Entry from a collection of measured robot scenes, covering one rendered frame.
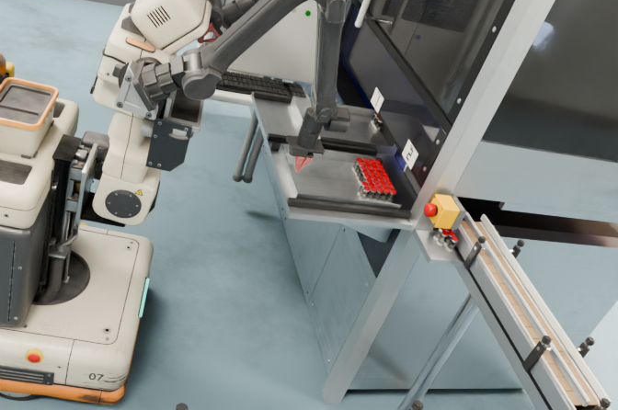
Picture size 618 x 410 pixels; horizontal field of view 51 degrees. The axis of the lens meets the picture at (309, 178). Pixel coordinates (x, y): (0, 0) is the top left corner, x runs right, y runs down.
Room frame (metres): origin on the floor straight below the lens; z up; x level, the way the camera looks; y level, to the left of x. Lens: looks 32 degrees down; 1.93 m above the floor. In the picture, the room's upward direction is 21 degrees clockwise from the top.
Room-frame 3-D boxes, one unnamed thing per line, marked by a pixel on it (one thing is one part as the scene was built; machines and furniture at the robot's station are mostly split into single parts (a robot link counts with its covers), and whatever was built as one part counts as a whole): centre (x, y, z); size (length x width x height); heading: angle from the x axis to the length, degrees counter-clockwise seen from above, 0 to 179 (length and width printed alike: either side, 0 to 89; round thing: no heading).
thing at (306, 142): (1.59, 0.04, 1.07); 0.10 x 0.07 x 0.07; 114
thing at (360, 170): (1.76, -0.17, 0.90); 0.18 x 0.02 x 0.05; 24
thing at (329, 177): (1.73, -0.09, 0.90); 0.34 x 0.26 x 0.04; 114
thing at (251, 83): (2.31, 0.32, 0.82); 0.40 x 0.14 x 0.02; 114
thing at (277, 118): (1.90, -0.06, 0.87); 0.70 x 0.48 x 0.02; 25
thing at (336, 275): (2.78, -0.37, 0.44); 2.06 x 1.00 x 0.88; 25
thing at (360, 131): (2.08, -0.05, 0.90); 0.34 x 0.26 x 0.04; 115
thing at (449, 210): (1.60, -0.40, 1.00); 0.08 x 0.07 x 0.07; 115
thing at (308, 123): (1.60, 0.04, 1.13); 0.07 x 0.06 x 0.07; 119
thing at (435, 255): (1.60, -0.45, 0.87); 0.14 x 0.13 x 0.02; 115
